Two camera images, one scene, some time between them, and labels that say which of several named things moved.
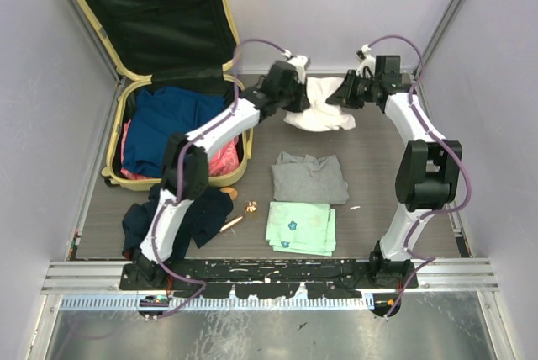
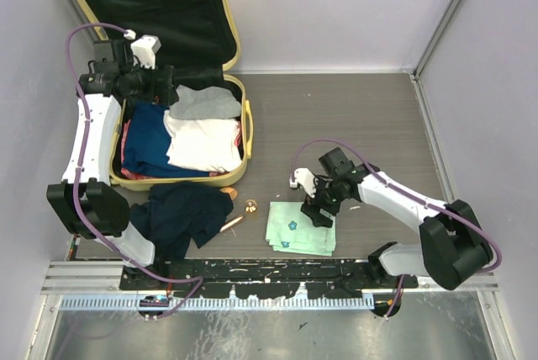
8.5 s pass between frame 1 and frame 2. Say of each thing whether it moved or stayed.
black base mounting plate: stayed
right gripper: moved
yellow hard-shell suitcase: stayed
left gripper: moved
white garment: moved
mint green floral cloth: stayed
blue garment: stayed
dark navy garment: stayed
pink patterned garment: stayed
